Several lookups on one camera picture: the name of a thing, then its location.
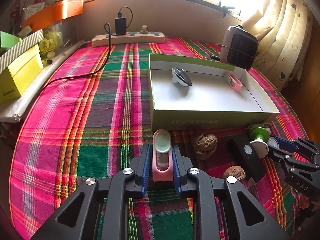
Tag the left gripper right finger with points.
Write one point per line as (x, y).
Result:
(184, 186)

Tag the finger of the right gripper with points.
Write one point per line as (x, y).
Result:
(282, 144)
(284, 157)

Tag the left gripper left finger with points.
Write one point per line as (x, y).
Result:
(141, 166)

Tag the pink clip holder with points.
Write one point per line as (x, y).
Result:
(233, 82)
(162, 164)

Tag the green white suction holder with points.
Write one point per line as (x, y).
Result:
(259, 137)

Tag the brown walnut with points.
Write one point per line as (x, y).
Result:
(205, 145)
(235, 171)

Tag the black rectangular device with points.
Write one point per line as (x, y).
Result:
(245, 156)

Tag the black white round gadget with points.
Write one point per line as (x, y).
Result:
(179, 76)

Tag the green white cardboard box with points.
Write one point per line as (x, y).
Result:
(209, 102)

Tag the grey portable heater fan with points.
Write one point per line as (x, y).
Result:
(239, 47)

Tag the cream heart-pattern curtain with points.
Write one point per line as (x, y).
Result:
(283, 28)

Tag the white power strip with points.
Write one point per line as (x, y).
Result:
(130, 37)

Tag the black charger plug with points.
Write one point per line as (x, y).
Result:
(120, 25)

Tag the yellow green box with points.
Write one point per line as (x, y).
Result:
(18, 75)

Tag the yellow green toy figure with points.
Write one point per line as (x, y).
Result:
(51, 44)

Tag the striped white box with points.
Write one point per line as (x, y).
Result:
(18, 49)

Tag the orange shelf tray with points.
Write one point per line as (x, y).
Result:
(54, 13)

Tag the green folded box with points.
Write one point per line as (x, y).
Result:
(7, 41)

